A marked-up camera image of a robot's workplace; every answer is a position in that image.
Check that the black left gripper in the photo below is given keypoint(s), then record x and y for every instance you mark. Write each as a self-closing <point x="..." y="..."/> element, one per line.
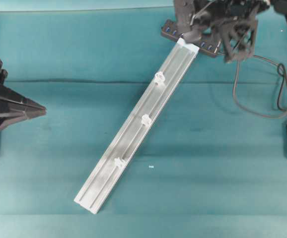
<point x="14" y="107"/>

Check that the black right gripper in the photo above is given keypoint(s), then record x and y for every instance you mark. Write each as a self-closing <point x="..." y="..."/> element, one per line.
<point x="235" y="21"/>

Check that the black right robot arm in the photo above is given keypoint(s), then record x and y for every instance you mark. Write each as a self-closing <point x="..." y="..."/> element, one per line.
<point x="230" y="24"/>

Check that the black multiport USB hub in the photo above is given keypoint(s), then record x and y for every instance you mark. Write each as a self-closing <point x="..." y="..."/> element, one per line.
<point x="209" y="43"/>

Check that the long aluminium rail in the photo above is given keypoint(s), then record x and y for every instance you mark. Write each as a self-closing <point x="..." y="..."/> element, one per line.
<point x="119" y="153"/>

